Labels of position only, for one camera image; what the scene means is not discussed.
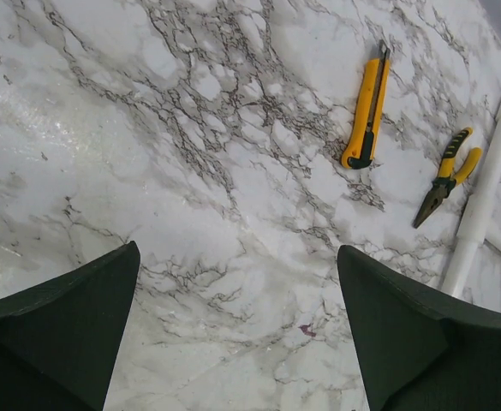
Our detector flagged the yellow utility knife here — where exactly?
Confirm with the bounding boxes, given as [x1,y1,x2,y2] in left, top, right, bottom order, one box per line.
[340,39,391,170]

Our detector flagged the yellow handled pliers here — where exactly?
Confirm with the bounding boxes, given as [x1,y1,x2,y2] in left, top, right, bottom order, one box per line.
[412,128,482,229]

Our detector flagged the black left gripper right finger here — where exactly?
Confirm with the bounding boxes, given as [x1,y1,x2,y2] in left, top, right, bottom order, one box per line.
[337,245,501,410]

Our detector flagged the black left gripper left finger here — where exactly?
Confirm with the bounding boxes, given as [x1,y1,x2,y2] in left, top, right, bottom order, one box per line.
[0,241,140,410]

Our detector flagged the white PVC pipe frame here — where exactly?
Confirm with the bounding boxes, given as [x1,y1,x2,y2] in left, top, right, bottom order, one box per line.
[441,104,501,298]

